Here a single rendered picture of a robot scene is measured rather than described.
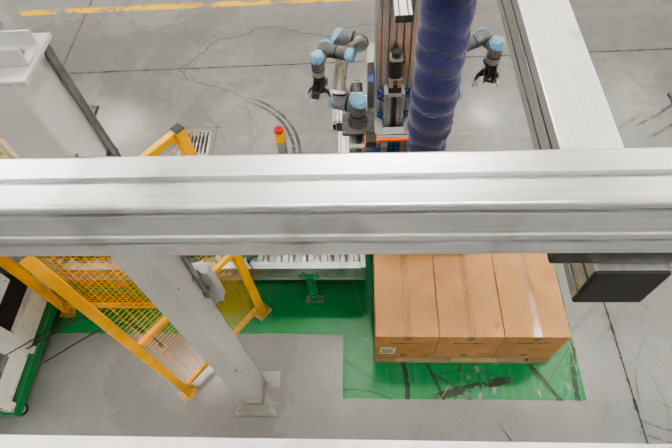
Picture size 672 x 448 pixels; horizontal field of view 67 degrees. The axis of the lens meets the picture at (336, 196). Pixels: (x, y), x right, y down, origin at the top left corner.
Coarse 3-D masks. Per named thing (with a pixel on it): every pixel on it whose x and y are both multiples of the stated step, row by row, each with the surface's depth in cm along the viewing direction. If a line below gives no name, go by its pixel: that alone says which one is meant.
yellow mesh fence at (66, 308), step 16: (0, 144) 229; (0, 256) 321; (16, 272) 335; (64, 272) 340; (80, 272) 339; (96, 272) 339; (112, 272) 339; (32, 288) 356; (48, 288) 362; (64, 304) 386; (96, 304) 385; (112, 304) 384; (128, 304) 384
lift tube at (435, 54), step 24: (432, 0) 202; (456, 0) 198; (432, 24) 210; (456, 24) 207; (432, 48) 219; (456, 48) 218; (432, 72) 230; (456, 72) 231; (432, 96) 241; (456, 96) 253; (408, 120) 276; (432, 120) 256
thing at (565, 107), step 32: (512, 0) 105; (544, 0) 101; (512, 32) 105; (544, 32) 96; (576, 32) 95; (544, 64) 91; (576, 64) 90; (544, 96) 87; (576, 96) 86; (544, 128) 87; (576, 128) 82; (608, 128) 82; (576, 256) 67; (608, 256) 67; (640, 256) 67; (576, 288) 75; (608, 288) 72; (640, 288) 71
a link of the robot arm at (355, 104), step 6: (348, 96) 337; (354, 96) 336; (360, 96) 336; (348, 102) 336; (354, 102) 333; (360, 102) 333; (366, 102) 339; (348, 108) 338; (354, 108) 336; (360, 108) 335; (354, 114) 340; (360, 114) 340
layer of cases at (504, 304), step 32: (384, 256) 350; (416, 256) 349; (448, 256) 347; (480, 256) 346; (512, 256) 345; (544, 256) 344; (384, 288) 337; (416, 288) 336; (448, 288) 334; (480, 288) 333; (512, 288) 332; (544, 288) 331; (384, 320) 325; (416, 320) 324; (448, 320) 322; (480, 320) 321; (512, 320) 320; (544, 320) 319; (384, 352) 345; (416, 352) 344; (448, 352) 342; (480, 352) 341; (512, 352) 339; (544, 352) 338
